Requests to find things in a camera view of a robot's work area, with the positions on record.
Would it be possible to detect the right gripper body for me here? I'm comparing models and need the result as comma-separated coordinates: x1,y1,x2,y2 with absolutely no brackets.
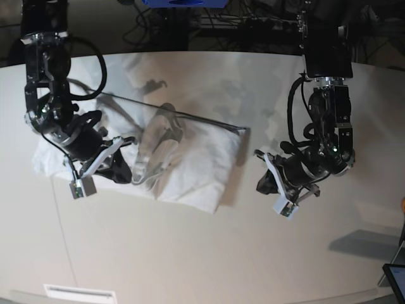
55,110,120,163

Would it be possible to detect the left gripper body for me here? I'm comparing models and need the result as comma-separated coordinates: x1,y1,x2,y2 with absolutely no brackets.
254,146,335,203

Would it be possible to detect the white T-shirt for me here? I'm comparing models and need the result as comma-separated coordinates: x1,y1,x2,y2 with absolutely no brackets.
31,91,251,215

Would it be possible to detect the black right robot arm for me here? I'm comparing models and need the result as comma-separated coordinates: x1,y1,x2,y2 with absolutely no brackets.
21,1,135,184

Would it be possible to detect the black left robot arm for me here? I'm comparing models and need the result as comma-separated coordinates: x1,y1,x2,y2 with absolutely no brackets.
255,5,355,203

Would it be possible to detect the white label strip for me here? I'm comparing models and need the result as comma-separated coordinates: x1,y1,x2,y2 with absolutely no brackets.
44,284,117,303

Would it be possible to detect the black tablet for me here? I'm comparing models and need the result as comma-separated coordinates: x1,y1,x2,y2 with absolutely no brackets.
382,263,404,304

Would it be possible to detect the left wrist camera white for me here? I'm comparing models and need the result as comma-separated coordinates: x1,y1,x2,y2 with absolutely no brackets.
264,153,299,220

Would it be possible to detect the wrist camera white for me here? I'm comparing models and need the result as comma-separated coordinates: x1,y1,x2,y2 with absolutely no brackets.
70,136,124,200
264,153,299,220

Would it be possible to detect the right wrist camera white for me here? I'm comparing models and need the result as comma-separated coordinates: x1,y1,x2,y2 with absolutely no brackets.
70,136,124,200

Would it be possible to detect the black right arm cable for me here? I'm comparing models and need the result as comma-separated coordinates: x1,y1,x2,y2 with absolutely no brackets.
68,36,108,101

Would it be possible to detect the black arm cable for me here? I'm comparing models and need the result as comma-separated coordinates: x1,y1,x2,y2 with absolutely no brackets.
68,36,108,101
286,75,317,148

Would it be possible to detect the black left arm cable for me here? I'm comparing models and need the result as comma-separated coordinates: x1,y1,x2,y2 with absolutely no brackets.
286,75,317,148

